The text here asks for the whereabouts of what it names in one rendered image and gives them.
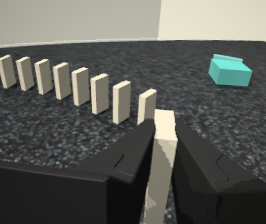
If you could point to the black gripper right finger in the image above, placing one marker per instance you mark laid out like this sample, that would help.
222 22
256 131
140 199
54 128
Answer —
209 188

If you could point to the cream domino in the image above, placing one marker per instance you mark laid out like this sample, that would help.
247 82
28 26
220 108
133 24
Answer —
44 78
146 102
164 150
100 93
25 72
7 73
62 80
80 81
121 98

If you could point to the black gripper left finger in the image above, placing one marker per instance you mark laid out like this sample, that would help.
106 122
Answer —
107 189

